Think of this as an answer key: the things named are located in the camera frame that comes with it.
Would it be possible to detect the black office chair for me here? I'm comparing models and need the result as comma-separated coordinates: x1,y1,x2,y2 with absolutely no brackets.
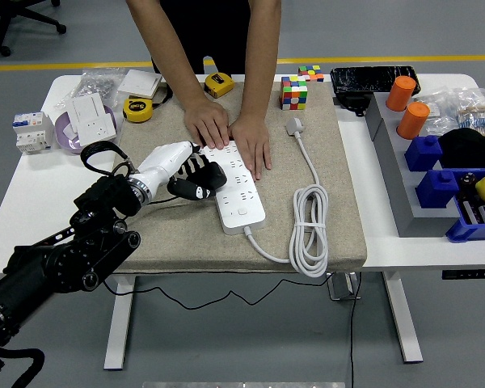
0,0,68,57

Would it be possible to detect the white table leg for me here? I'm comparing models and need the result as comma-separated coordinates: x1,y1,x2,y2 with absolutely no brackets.
103,274,137,371
382,271,424,364

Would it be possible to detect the round yellow tape measure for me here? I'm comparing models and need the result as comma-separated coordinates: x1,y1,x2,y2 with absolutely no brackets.
121,96,153,124

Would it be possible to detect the purple bowl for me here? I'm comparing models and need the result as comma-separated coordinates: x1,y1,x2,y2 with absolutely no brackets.
54,103,118,155

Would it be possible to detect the white wall socket panel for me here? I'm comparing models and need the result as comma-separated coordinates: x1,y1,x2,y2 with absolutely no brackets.
76,114,117,147

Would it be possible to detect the person's left hand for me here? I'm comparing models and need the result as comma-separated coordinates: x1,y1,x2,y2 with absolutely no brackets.
227,115,272,182

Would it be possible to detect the white wall switch panel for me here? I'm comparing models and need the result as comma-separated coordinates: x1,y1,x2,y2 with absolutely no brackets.
71,92,106,131

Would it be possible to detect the orange cylinder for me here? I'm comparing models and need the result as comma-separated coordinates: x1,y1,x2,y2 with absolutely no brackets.
395,101,431,141
384,75,417,113

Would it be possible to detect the large colourful puzzle cube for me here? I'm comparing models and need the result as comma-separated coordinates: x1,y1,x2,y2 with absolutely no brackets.
279,74,309,111

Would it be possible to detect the thin black adapter cord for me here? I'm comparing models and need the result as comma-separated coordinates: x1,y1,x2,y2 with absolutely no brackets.
103,195,335,311

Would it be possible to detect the blue block with knob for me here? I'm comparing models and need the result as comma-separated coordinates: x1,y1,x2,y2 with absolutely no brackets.
403,134,444,173
415,169,461,209

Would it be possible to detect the black tape measure strap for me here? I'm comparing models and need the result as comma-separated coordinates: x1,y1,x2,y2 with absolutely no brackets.
152,80,175,108

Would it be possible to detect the white circuit breaker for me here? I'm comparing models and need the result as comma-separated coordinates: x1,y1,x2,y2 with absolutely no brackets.
11,112,56,155

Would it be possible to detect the white power strip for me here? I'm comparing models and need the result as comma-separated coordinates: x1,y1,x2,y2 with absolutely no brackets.
201,139,267,236

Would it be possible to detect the square yellow tape measure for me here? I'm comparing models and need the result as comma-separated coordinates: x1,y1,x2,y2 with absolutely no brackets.
204,71,236,99

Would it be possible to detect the metal bracket under table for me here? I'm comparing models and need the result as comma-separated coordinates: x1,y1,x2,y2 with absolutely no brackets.
326,271,361,302

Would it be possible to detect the black cloth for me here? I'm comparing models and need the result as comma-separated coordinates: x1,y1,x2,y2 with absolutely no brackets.
436,127,485,171

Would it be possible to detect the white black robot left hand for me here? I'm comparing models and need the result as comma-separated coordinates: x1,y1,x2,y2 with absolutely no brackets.
133,140,212,202

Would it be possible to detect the small black device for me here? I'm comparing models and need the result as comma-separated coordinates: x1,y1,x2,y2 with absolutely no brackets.
334,91,372,118

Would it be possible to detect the clear bag of screws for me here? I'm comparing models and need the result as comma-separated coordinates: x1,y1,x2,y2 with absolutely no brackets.
54,68,126,110

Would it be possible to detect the black glossy tray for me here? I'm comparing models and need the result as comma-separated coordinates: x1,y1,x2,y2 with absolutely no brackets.
330,65,422,98

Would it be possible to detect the person's right hand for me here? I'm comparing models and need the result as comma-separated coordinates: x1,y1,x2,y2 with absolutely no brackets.
183,99,230,151

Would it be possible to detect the beige fabric mat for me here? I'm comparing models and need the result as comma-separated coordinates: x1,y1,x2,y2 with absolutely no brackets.
111,82,368,274

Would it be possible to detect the black hanging cable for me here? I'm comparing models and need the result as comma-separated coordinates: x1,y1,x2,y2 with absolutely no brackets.
348,271,363,388

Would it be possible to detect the white flat switch box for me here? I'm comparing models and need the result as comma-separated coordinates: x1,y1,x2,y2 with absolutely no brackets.
116,69,162,99

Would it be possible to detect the small colourful puzzle cube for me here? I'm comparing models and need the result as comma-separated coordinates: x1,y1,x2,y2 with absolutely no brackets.
297,64,325,83

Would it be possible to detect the blue plastic bin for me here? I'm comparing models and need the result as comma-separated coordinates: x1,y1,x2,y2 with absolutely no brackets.
445,167,485,243

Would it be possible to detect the black table control panel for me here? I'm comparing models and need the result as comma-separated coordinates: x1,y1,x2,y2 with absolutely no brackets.
441,268,485,280

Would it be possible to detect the clear plastic bag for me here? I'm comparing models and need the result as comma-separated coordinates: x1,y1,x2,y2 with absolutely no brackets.
414,91,460,137

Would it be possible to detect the grey stepped block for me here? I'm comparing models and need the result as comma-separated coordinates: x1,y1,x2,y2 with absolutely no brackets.
365,92,462,238

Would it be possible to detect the clear bag of resistors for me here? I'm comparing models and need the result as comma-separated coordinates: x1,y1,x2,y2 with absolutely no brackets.
454,86,485,137

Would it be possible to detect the white power strip cord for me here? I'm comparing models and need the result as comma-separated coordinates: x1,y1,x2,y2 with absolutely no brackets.
243,116,331,279

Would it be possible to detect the black power adapter plug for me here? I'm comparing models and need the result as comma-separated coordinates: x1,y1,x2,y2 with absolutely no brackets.
193,160,229,192

